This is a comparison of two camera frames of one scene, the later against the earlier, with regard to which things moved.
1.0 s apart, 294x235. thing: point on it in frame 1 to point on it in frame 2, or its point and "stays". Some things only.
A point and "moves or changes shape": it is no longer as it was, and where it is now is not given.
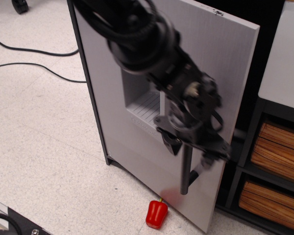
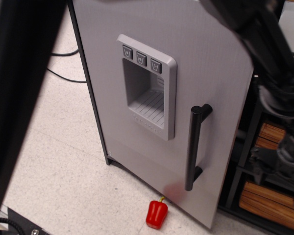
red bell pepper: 156,213 stays
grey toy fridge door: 220,45 moves or changes shape
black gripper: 196,123 to 271,160
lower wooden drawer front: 282,206 stays
